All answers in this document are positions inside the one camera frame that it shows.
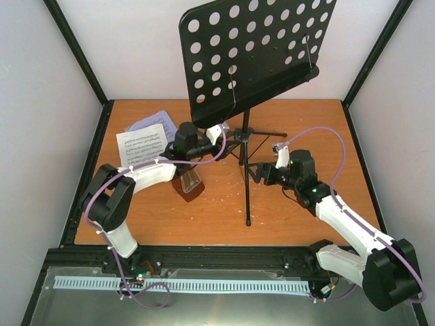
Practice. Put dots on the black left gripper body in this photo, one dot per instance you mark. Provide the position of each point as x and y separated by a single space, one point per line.
219 142

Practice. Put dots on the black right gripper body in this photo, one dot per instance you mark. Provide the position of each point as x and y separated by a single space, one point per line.
272 180

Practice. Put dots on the clear plastic metronome cover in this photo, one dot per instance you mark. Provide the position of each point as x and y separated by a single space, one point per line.
189 181

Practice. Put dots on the brown wooden metronome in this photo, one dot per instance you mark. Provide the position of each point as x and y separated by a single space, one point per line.
176 183

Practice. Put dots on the white sheet music paper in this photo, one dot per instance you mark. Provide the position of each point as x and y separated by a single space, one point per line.
141 146

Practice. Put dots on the black music stand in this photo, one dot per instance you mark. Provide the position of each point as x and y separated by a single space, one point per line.
239 54

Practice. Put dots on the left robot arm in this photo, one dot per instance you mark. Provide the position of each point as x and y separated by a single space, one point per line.
107 199

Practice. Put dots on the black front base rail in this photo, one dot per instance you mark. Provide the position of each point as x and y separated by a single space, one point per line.
299 262

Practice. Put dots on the light blue cable duct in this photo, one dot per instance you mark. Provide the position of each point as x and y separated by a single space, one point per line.
191 286

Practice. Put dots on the black frame post right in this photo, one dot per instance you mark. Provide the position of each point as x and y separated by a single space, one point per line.
380 44

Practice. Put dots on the black frame post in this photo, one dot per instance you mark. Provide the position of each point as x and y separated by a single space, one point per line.
76 49
380 44

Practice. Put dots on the black frame post left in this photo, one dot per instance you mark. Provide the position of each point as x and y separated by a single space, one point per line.
76 49

